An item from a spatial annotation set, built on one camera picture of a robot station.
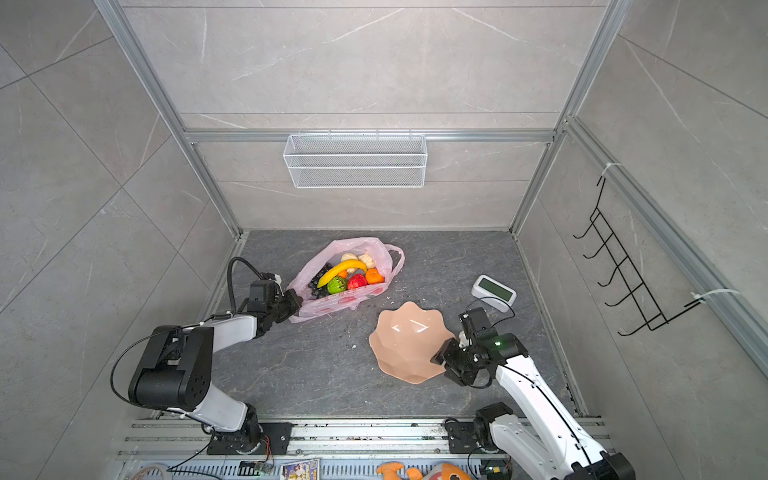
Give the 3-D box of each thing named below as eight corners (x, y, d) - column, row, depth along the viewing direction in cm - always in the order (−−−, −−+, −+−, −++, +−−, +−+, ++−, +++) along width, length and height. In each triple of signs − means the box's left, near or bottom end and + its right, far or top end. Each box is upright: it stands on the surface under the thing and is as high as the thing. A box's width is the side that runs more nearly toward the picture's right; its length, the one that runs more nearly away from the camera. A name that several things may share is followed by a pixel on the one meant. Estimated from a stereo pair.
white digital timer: (466, 295, 103) (469, 287, 99) (478, 278, 108) (481, 270, 104) (505, 317, 98) (509, 310, 94) (515, 298, 102) (520, 291, 98)
